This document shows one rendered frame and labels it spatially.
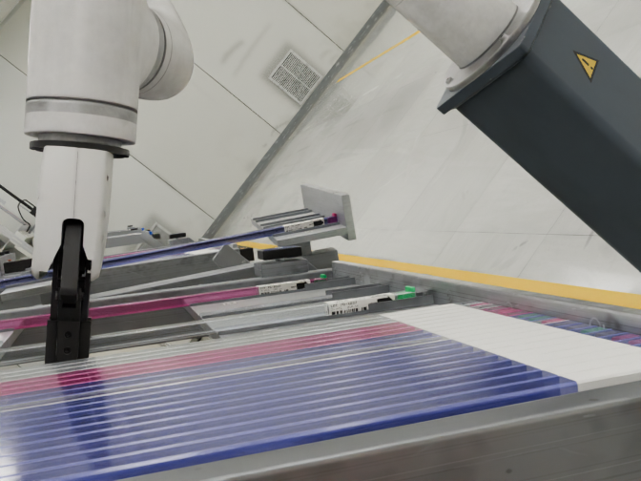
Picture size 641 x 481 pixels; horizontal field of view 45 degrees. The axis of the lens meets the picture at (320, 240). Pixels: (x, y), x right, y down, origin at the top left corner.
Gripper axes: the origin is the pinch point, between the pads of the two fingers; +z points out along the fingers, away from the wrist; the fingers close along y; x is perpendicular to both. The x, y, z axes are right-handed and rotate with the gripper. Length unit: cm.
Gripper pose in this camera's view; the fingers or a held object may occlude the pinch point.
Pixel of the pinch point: (68, 343)
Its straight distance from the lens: 64.1
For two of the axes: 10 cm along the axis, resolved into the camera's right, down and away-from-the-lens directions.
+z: -0.6, 10.0, 0.0
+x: 9.6, 0.6, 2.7
